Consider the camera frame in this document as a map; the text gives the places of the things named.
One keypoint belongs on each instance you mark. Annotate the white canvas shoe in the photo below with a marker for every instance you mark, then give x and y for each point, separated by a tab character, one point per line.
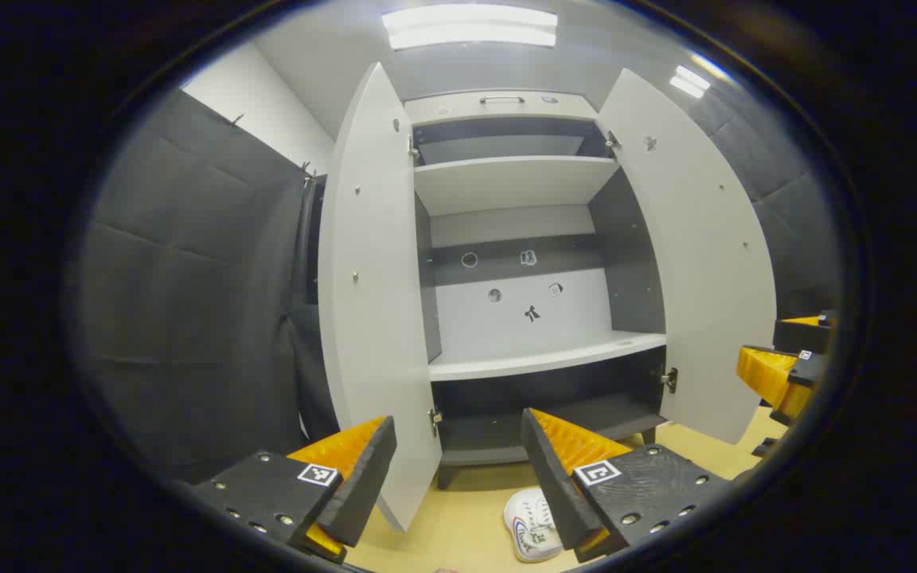
526	525

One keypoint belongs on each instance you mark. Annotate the small black block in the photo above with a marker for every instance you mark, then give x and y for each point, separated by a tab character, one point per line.
765	446

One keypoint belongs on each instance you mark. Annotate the white cabinet shelf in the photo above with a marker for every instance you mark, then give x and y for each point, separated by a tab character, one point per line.
538	358
506	183

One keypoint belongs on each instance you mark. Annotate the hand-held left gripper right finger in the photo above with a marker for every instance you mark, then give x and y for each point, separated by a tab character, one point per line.
558	485

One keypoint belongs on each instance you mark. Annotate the metal door hinge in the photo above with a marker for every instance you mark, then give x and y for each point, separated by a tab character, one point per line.
670	380
435	418
412	149
611	142

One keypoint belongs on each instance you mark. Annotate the metal cloth clip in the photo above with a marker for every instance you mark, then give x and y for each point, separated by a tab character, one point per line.
236	120
309	173

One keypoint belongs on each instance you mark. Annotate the grey shoe cabinet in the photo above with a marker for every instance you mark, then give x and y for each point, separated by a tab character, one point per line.
474	334

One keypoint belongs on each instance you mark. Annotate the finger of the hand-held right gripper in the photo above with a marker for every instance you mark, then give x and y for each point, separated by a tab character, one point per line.
801	334
769	374

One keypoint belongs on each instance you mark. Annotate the grey cabinet door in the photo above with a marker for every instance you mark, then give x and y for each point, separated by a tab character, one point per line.
371	318
689	278

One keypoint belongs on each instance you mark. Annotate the black backdrop cloth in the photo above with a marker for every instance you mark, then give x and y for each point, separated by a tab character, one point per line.
793	207
188	278

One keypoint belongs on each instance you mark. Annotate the ceiling light panel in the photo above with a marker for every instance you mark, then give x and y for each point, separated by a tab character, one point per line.
470	26
689	82

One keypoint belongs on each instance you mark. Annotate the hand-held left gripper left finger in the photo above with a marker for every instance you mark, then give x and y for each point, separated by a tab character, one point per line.
363	477

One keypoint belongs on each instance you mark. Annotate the grey cabinet drawer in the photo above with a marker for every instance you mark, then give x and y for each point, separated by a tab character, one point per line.
442	110

